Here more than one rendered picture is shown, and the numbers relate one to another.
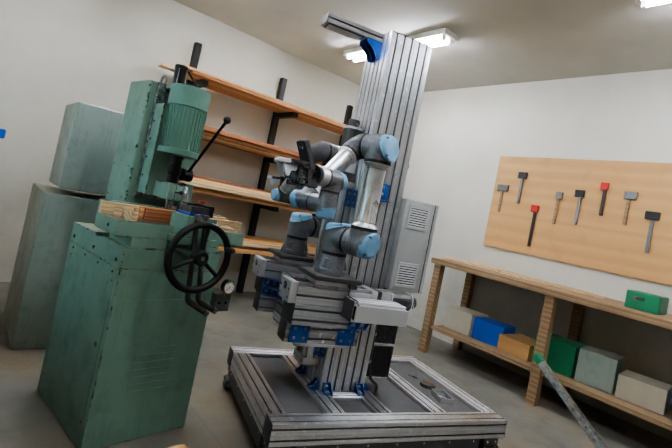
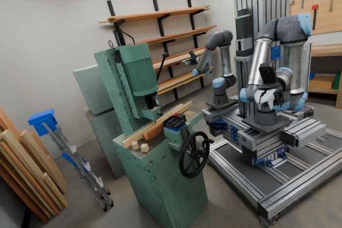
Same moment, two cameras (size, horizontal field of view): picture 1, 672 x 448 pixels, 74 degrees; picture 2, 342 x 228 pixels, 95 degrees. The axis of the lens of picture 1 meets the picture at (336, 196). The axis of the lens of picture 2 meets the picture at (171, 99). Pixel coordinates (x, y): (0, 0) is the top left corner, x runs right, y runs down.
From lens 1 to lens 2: 1.15 m
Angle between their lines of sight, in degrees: 23
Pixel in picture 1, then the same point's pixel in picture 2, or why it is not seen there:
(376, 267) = not seen: hidden behind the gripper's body
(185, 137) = (147, 81)
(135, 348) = (178, 197)
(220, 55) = (121, 1)
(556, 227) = (332, 12)
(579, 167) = not seen: outside the picture
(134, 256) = (158, 166)
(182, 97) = (132, 56)
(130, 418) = (189, 218)
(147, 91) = (106, 58)
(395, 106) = not seen: outside the picture
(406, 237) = not seen: hidden behind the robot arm
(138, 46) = (84, 18)
